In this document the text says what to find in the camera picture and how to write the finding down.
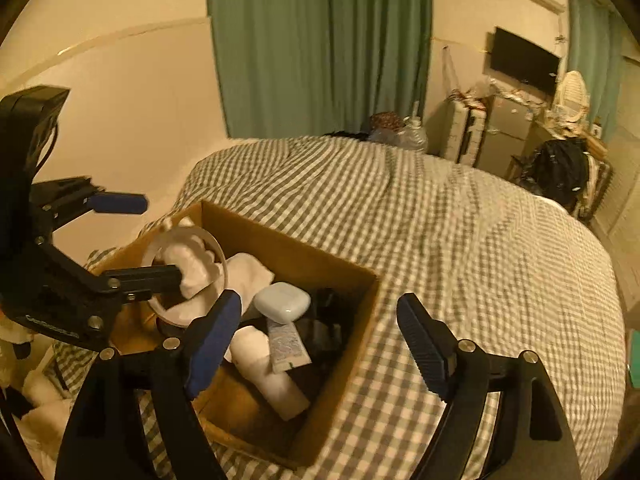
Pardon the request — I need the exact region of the small silver fridge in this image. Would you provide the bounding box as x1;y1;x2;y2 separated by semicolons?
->
475;94;538;178

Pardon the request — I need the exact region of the wide green curtain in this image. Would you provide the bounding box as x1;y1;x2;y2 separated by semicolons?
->
205;0;434;140

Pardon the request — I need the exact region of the white oval mirror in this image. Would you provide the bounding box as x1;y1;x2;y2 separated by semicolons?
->
554;71;591;123

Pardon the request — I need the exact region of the brown cardboard box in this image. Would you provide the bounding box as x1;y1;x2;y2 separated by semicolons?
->
87;200;381;471

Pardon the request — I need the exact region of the brown patterned cushion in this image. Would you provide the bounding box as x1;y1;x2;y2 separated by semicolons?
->
370;112;403;136

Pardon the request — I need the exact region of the white ribbed suitcase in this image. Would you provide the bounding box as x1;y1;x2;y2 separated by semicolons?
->
446;97;488;165

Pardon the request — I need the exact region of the narrow green curtain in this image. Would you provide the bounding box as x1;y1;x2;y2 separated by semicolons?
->
565;0;626;133

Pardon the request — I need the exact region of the clear tape roll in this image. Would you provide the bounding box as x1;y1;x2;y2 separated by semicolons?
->
141;226;232;328

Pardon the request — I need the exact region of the white cloth pile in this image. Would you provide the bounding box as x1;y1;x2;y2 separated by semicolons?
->
0;312;83;466

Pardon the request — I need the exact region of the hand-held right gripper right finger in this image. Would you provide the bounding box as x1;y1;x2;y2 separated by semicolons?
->
396;292;583;480

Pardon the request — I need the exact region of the white earbuds case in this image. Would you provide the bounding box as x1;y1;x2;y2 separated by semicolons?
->
252;281;312;323

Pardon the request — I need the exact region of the grey checkered blanket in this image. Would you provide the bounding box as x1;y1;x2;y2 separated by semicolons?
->
50;135;628;480

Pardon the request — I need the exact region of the clear water bottle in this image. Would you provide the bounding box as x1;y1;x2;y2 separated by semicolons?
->
395;116;429;153

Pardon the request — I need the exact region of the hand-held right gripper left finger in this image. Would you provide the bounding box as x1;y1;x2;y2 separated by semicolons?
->
54;289;243;480

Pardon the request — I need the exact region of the black backpack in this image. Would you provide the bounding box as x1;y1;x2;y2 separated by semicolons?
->
520;137;593;211

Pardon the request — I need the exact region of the long white sock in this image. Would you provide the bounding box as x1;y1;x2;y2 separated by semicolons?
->
225;325;311;422

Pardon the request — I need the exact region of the black wall television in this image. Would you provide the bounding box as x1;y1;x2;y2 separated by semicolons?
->
489;26;561;96

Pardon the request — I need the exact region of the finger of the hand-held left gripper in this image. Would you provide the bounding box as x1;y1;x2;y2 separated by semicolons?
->
90;264;184;306
31;176;149;226

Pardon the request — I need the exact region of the white cream tube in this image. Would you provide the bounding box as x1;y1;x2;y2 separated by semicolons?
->
266;317;313;375

